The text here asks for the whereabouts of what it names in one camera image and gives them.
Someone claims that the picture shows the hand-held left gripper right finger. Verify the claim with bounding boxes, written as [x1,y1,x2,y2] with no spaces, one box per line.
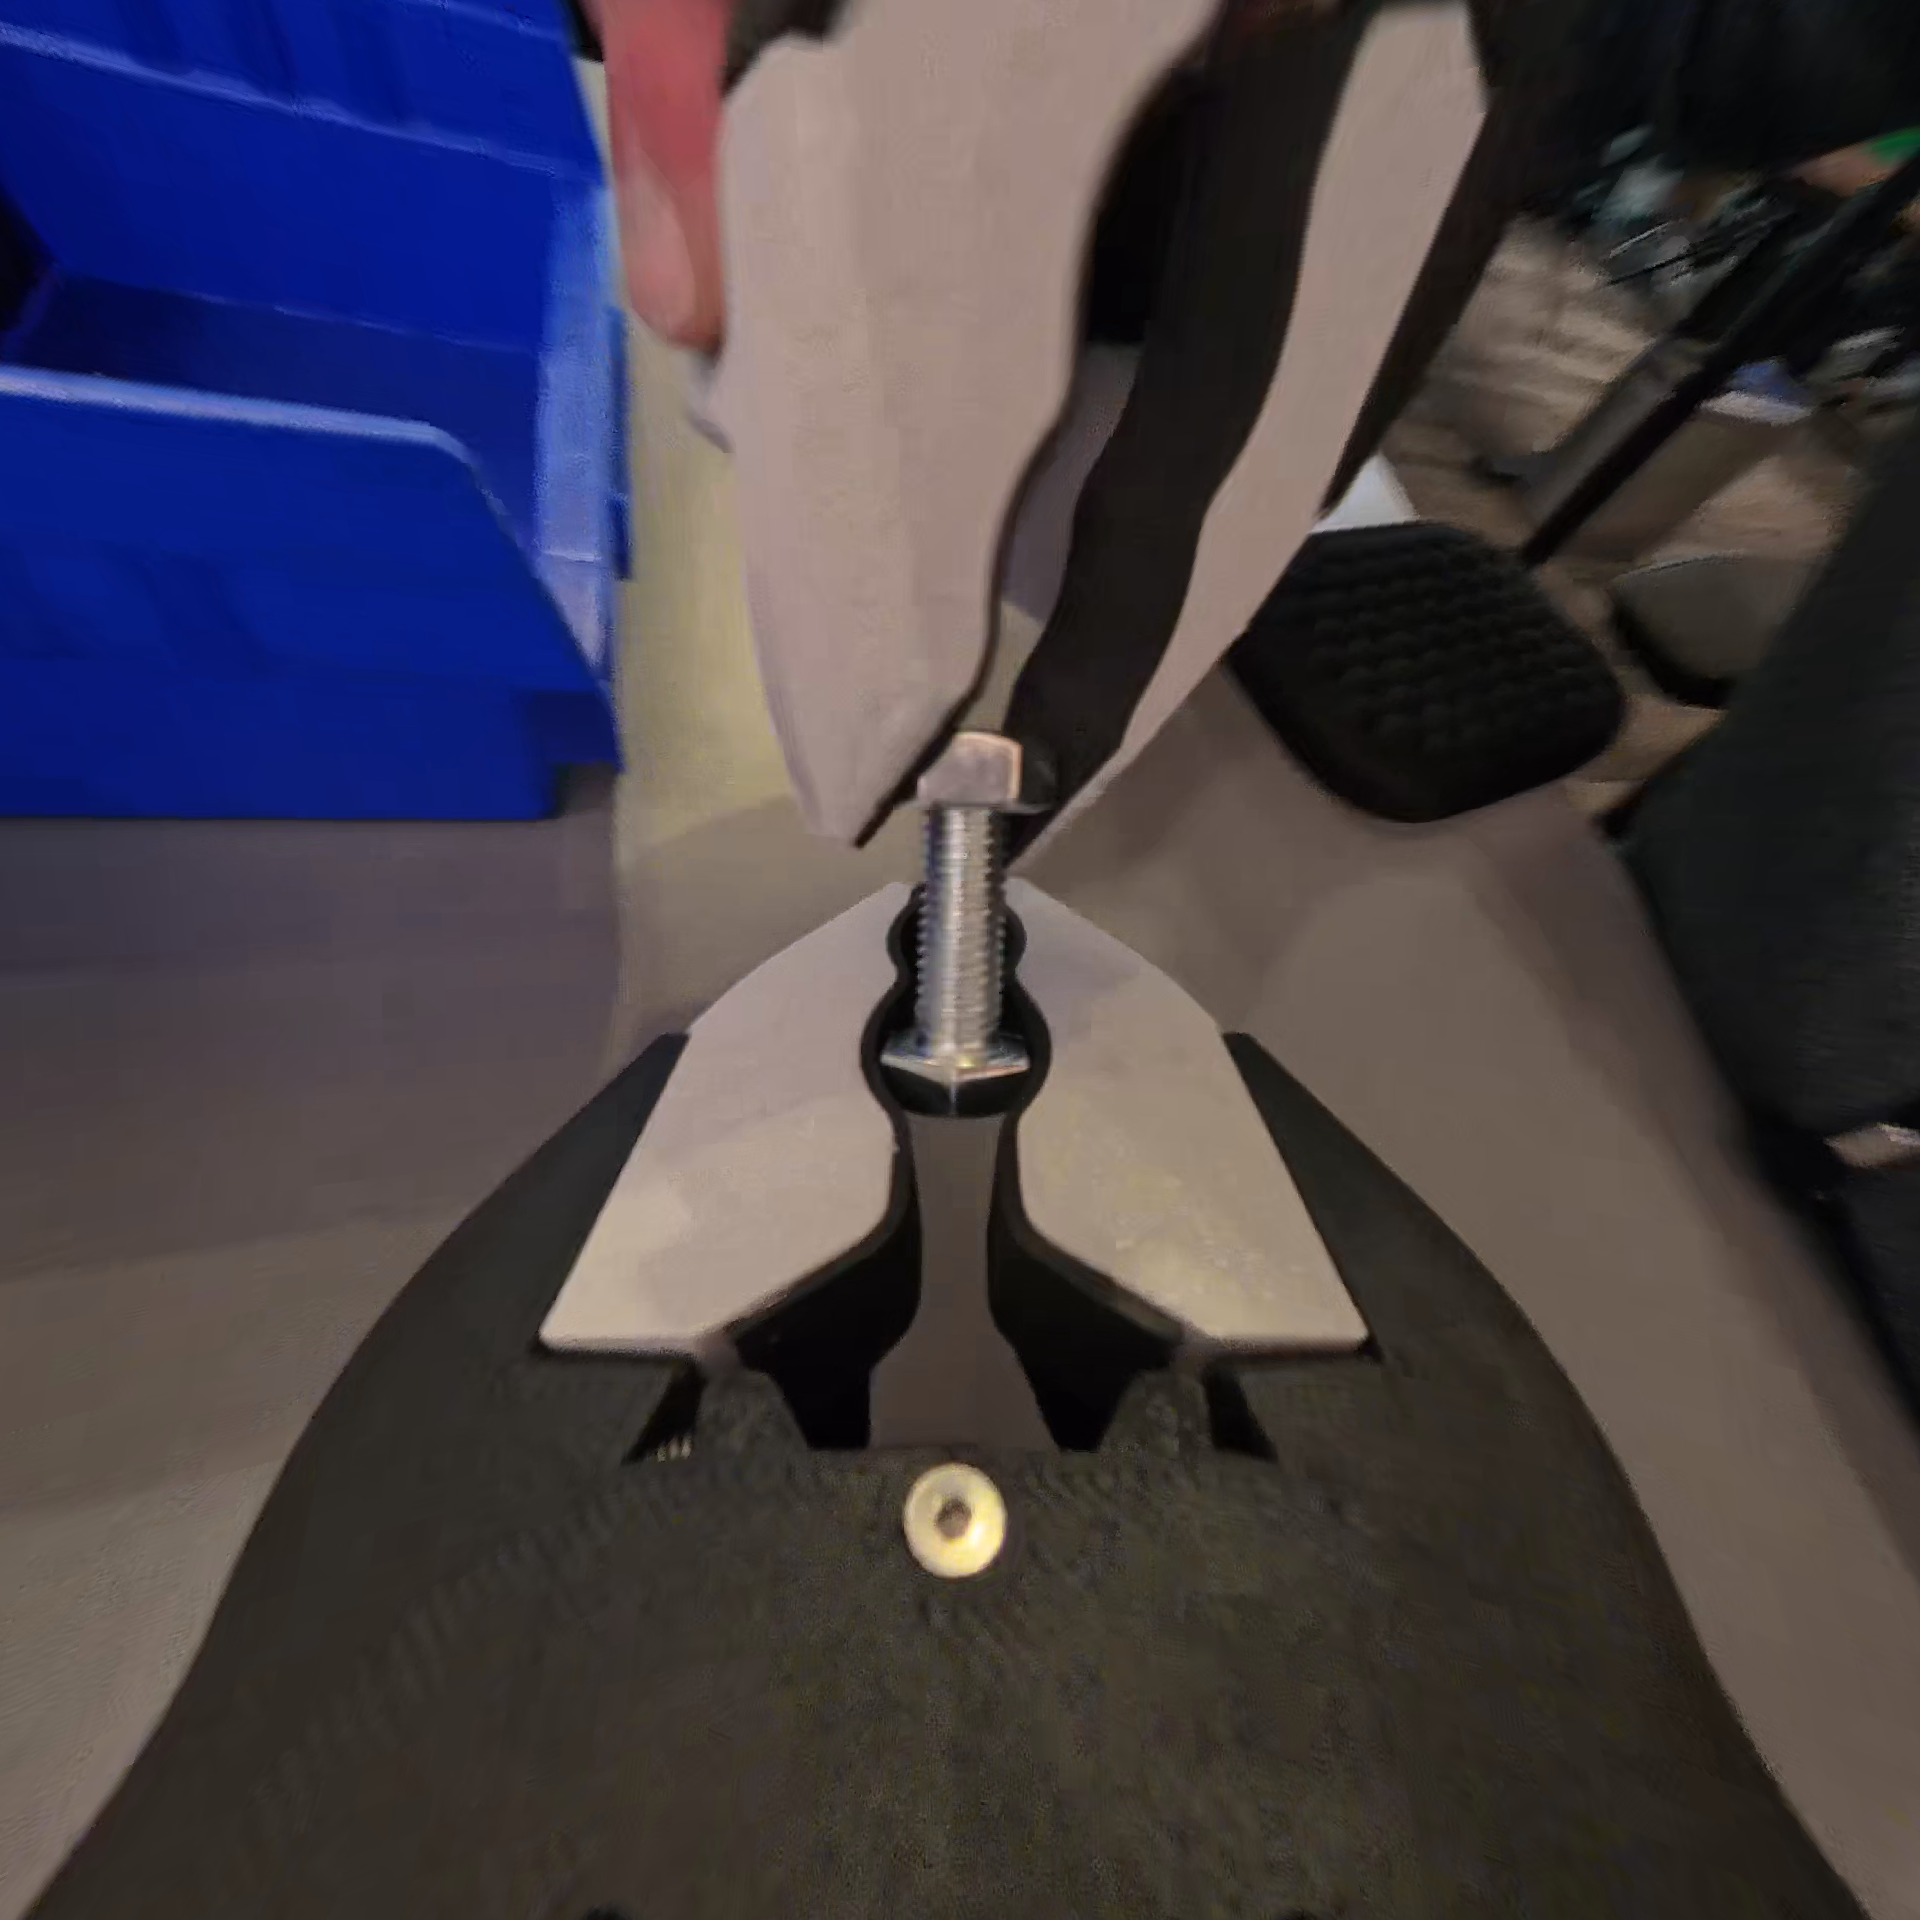
[987,882,1374,1452]

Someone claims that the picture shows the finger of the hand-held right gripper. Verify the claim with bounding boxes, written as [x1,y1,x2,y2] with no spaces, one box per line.
[682,0,1228,845]
[1002,0,1490,865]

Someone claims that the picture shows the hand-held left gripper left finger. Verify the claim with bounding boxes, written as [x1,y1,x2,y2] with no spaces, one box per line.
[537,901,924,1452]

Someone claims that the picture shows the silver hex bolt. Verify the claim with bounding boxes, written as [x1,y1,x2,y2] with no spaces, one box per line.
[877,737,1059,1121]

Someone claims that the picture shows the silver hex nut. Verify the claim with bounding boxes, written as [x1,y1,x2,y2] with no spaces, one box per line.
[915,731,1059,818]

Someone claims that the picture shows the blue plastic bin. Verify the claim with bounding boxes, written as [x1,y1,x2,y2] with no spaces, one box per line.
[0,0,633,825]

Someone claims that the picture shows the person's right hand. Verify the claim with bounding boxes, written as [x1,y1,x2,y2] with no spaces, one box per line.
[575,0,741,356]

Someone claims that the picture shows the black wrist rest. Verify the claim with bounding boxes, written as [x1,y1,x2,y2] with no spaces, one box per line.
[1228,526,1629,825]

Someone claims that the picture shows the grey office chair seat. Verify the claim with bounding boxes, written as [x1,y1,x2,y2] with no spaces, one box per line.
[1612,552,1788,692]

